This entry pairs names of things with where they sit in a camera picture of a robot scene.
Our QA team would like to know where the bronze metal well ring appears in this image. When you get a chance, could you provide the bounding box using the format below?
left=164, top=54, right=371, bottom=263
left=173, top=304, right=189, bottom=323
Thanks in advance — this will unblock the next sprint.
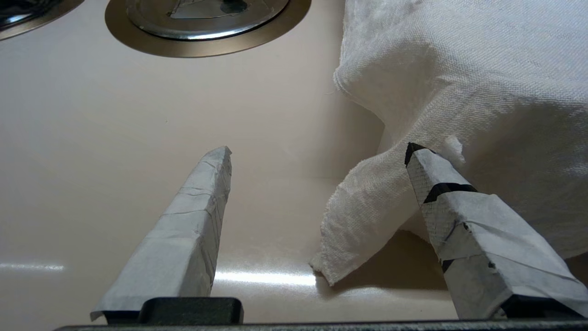
left=105, top=0, right=312, bottom=58
left=0, top=0, right=85, bottom=41

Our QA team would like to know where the hinged steel lid black knob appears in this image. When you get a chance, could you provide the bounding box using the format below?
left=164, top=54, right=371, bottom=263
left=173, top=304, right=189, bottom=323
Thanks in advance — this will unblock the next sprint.
left=125, top=0, right=291, bottom=41

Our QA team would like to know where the white cloth cover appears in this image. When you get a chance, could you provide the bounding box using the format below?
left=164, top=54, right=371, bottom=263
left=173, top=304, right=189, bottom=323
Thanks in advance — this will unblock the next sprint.
left=310, top=0, right=588, bottom=285

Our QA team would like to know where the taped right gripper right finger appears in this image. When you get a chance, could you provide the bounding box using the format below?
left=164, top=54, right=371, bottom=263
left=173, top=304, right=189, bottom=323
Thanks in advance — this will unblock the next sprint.
left=404, top=143, right=588, bottom=320

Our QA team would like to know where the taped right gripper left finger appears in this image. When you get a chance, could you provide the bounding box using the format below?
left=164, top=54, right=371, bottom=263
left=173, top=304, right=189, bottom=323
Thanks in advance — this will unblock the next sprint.
left=90, top=146, right=244, bottom=325

